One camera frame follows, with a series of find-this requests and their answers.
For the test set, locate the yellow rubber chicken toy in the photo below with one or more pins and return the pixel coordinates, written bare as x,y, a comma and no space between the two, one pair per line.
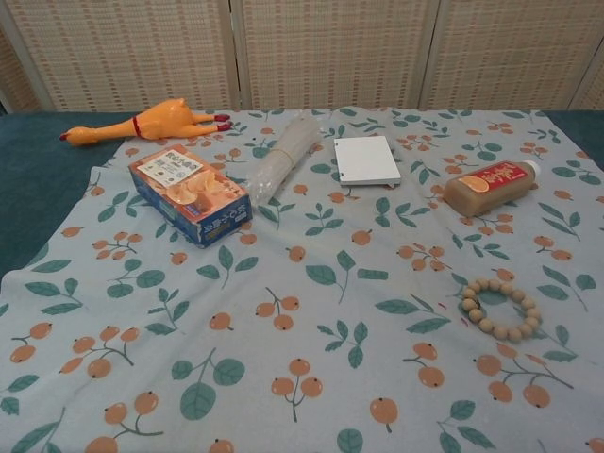
156,120

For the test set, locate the white flat box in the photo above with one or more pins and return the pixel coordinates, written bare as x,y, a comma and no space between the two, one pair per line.
365,160

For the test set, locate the woven folding screen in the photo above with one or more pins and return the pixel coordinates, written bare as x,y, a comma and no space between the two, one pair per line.
330,52

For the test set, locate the brown drink bottle red label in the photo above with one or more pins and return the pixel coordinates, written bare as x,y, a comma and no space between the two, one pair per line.
486,189

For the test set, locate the floral leaf print tablecloth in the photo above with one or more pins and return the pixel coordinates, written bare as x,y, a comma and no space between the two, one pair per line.
283,330

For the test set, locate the orange blue snack box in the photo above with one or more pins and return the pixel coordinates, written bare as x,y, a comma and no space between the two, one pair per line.
189,193

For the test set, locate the bundle of clear straws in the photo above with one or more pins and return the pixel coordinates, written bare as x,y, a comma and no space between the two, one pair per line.
283,156

